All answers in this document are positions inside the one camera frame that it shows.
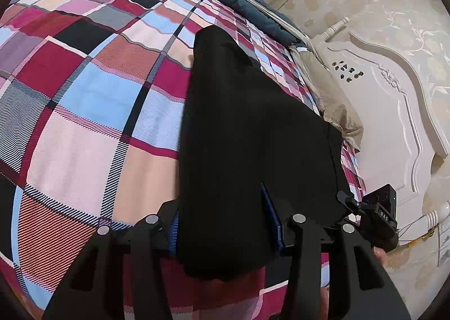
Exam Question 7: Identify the black pants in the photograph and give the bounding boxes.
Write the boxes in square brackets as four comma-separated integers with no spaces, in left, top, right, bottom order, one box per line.
[177,26,349,281]

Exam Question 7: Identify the white carved headboard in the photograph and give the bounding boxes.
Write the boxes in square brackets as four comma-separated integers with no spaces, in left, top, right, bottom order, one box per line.
[309,17,450,247]

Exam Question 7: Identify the tan pillow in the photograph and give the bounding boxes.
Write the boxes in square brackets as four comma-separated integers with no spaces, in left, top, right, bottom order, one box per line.
[290,47,365,154]

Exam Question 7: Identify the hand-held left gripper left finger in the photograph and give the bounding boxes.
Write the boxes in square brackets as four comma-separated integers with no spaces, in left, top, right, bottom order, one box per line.
[41,200,181,320]

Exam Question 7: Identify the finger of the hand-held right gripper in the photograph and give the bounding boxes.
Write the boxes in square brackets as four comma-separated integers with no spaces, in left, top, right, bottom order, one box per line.
[336,191,368,218]

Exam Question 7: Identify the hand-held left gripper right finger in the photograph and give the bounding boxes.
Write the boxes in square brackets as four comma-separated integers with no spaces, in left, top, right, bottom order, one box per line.
[259,182,412,320]

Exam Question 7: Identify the person's right hand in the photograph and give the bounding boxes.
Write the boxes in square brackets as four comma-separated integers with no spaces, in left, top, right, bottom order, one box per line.
[373,247,389,266]

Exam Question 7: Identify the plaid bedsheet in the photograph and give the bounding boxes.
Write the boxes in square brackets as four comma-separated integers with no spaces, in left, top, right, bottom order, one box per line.
[0,0,368,320]

